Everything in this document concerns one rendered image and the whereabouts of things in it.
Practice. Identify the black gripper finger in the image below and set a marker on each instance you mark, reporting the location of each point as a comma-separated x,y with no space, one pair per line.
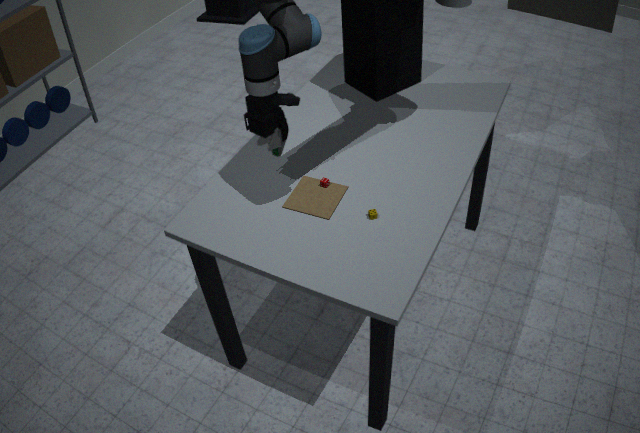
262,141
279,137

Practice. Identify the tan mat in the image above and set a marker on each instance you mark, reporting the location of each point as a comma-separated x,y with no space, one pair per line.
310,198

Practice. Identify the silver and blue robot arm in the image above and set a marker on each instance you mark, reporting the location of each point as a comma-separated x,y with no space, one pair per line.
260,51

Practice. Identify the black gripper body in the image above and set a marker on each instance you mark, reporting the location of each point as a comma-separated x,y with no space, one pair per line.
260,117

